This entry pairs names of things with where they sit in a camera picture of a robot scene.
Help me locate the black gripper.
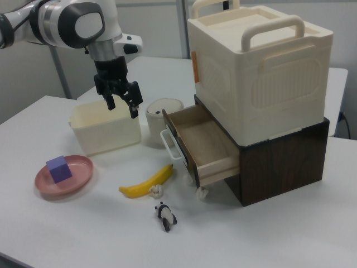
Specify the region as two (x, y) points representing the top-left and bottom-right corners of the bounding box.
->
(93, 55), (143, 119)

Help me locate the black and white panda toy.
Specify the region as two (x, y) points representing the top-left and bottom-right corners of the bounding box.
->
(154, 201), (178, 232)

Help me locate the yellow toy banana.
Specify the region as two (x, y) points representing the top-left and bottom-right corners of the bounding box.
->
(119, 164), (174, 199)

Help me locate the dark wood drawer cabinet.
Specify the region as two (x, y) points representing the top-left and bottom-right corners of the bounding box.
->
(194, 94), (331, 207)

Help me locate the cream plastic open bin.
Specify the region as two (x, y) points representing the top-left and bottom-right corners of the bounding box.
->
(68, 100), (142, 157)

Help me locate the small white lidded trash can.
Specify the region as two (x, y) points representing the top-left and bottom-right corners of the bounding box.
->
(145, 97), (185, 150)

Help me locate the grey metal pole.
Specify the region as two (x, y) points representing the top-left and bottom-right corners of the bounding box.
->
(49, 46), (72, 99)

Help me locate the pink plate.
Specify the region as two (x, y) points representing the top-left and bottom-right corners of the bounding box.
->
(34, 155), (94, 196)

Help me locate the purple cube block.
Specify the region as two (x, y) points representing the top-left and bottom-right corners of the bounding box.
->
(46, 155), (73, 184)

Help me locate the wooden drawer with white handle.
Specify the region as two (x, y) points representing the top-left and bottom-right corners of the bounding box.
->
(160, 103), (240, 188)

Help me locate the cream storage box with handles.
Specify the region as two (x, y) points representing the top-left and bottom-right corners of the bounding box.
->
(186, 0), (335, 147)

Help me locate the black wall cable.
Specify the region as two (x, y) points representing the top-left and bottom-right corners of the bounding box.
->
(339, 111), (351, 139)

